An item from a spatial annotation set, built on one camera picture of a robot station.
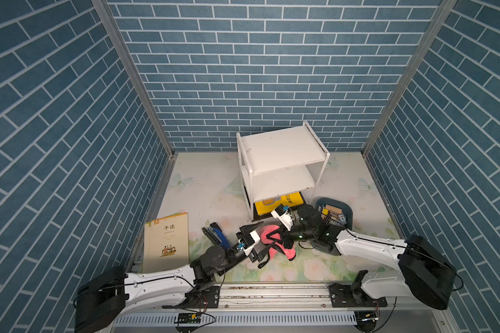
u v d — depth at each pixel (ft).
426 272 1.40
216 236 2.84
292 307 2.38
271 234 2.47
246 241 1.83
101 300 1.42
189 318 2.37
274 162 2.36
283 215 2.33
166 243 2.79
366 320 2.31
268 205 2.88
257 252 2.13
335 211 3.09
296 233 2.28
